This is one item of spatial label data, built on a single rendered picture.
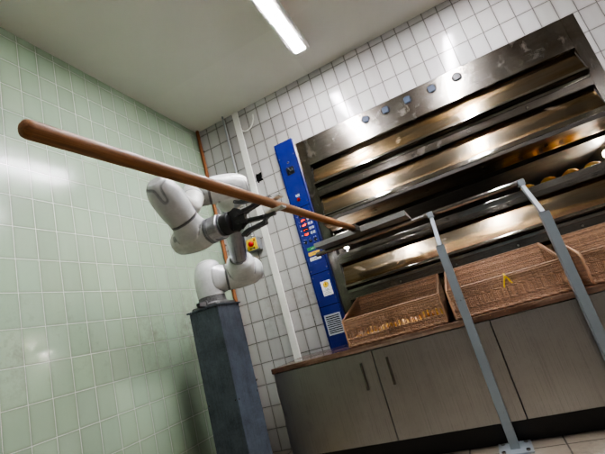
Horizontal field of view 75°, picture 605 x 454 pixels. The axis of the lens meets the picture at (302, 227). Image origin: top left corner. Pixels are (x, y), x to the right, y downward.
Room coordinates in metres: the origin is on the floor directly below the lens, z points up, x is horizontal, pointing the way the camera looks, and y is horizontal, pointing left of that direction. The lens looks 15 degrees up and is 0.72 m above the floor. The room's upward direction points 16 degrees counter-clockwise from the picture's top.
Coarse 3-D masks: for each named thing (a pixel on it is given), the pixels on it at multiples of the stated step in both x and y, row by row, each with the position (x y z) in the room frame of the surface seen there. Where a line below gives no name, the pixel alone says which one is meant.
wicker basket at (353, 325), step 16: (400, 288) 2.62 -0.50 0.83; (416, 288) 2.58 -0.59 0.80; (432, 288) 2.54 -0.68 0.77; (352, 304) 2.57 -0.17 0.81; (384, 304) 2.64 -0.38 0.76; (400, 304) 2.17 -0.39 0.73; (416, 304) 2.15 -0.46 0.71; (432, 304) 2.12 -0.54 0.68; (352, 320) 2.27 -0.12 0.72; (368, 320) 2.24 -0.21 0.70; (384, 320) 2.21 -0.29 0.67; (400, 320) 2.19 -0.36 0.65; (432, 320) 2.13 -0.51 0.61; (448, 320) 2.12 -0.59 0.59; (352, 336) 2.39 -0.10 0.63; (368, 336) 2.25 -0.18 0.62; (384, 336) 2.22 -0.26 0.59
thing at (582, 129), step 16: (576, 128) 2.11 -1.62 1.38; (592, 128) 2.15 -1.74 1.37; (528, 144) 2.17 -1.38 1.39; (544, 144) 2.22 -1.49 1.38; (560, 144) 2.26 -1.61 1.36; (480, 160) 2.27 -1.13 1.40; (496, 160) 2.28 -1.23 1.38; (512, 160) 2.33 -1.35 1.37; (448, 176) 2.34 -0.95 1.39; (464, 176) 2.39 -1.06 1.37; (480, 176) 2.45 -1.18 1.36; (400, 192) 2.44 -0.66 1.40; (416, 192) 2.47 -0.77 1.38; (432, 192) 2.53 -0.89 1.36; (368, 208) 2.55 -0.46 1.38; (384, 208) 2.61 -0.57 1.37
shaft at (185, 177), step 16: (32, 128) 0.49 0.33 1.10; (48, 128) 0.51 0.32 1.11; (48, 144) 0.53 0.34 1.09; (64, 144) 0.54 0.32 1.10; (80, 144) 0.56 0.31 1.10; (96, 144) 0.59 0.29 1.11; (112, 160) 0.63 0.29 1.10; (128, 160) 0.65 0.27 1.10; (144, 160) 0.69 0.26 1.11; (160, 176) 0.74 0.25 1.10; (176, 176) 0.78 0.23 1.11; (192, 176) 0.82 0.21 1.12; (224, 192) 0.95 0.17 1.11; (240, 192) 1.01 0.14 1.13; (288, 208) 1.29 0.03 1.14; (336, 224) 1.79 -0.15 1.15
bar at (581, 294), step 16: (496, 192) 2.06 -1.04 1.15; (528, 192) 1.95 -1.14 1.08; (448, 208) 2.15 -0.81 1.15; (400, 224) 2.24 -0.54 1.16; (432, 224) 2.13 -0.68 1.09; (544, 224) 1.83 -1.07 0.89; (352, 240) 2.35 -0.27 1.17; (560, 240) 1.80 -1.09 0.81; (560, 256) 1.81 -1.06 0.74; (448, 272) 1.97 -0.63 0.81; (576, 272) 1.80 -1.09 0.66; (576, 288) 1.81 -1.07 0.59; (464, 304) 1.97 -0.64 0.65; (464, 320) 1.98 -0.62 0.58; (592, 320) 1.81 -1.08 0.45; (480, 352) 1.97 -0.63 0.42; (496, 384) 1.97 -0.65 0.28; (496, 400) 1.97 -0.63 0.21; (512, 432) 1.97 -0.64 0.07; (512, 448) 1.97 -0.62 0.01; (528, 448) 1.93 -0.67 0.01
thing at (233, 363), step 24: (192, 312) 2.20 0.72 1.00; (216, 312) 2.15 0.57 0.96; (216, 336) 2.16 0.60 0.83; (240, 336) 2.28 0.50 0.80; (216, 360) 2.17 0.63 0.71; (240, 360) 2.23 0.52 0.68; (216, 384) 2.18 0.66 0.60; (240, 384) 2.19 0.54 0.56; (216, 408) 2.20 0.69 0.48; (240, 408) 2.15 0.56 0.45; (216, 432) 2.21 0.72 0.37; (240, 432) 2.15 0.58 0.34; (264, 432) 2.29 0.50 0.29
